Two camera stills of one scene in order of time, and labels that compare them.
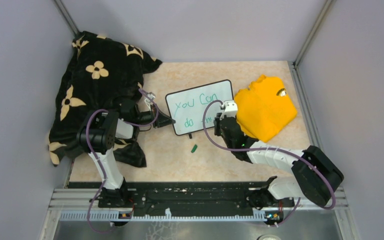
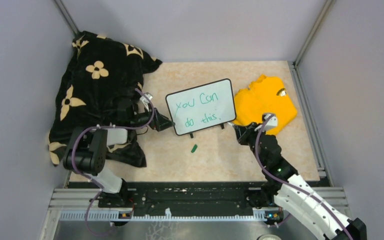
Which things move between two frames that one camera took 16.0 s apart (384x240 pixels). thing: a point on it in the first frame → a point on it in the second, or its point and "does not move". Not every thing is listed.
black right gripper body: x=218 y=131 → x=252 y=135
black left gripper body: x=145 y=117 does not move
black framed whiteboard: x=186 y=106 does not move
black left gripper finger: x=161 y=115 does not move
